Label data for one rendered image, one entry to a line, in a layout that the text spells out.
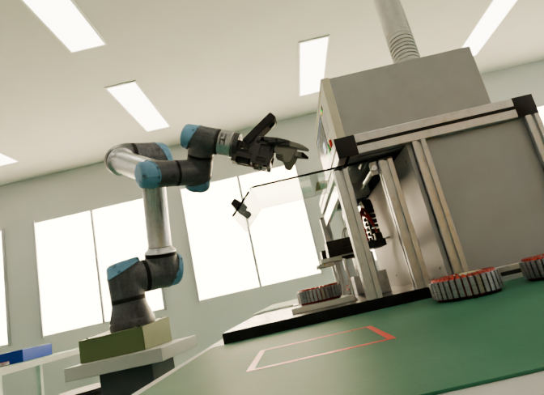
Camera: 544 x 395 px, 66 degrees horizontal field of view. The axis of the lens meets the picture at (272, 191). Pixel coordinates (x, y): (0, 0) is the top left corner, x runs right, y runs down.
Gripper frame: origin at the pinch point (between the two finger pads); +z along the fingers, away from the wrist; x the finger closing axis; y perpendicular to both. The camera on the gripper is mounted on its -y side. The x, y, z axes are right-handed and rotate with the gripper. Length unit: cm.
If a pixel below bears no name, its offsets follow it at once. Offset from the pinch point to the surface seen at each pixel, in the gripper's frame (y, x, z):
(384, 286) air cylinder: 32.5, 7.0, 26.2
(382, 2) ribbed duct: -151, -124, 21
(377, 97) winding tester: -12.6, 14.1, 15.9
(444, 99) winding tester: -15.2, 14.0, 32.1
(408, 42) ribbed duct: -120, -117, 40
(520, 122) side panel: -7, 24, 46
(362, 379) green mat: 43, 80, 12
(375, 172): 9.2, 21.7, 17.5
